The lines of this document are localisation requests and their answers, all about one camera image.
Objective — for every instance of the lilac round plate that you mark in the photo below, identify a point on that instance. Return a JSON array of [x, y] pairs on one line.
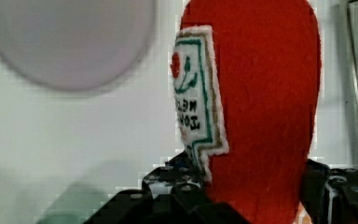
[[74, 45]]

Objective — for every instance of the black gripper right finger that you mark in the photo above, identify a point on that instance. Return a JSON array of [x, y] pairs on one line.
[[330, 195]]

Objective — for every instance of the red felt ketchup bottle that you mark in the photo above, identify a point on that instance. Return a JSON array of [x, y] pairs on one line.
[[246, 77]]

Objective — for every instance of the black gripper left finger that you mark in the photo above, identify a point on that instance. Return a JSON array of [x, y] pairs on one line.
[[171, 194]]

